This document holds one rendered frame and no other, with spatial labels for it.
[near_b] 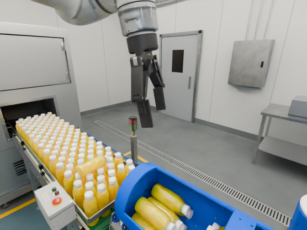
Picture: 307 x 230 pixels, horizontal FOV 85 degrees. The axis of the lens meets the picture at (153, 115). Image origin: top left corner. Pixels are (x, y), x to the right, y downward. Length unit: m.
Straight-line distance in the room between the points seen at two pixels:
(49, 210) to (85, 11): 0.76
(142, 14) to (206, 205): 0.75
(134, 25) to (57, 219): 0.80
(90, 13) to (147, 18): 0.15
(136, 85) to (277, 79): 3.51
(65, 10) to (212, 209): 0.85
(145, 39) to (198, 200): 0.70
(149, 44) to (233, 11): 3.70
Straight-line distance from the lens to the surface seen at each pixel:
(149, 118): 0.40
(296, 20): 3.78
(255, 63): 3.60
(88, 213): 0.98
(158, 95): 0.52
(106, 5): 0.48
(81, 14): 0.50
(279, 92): 3.80
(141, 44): 0.41
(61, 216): 0.92
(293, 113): 3.07
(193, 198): 0.88
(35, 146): 1.61
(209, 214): 0.87
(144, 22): 0.41
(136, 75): 0.38
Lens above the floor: 1.71
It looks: 20 degrees down
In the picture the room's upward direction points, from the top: straight up
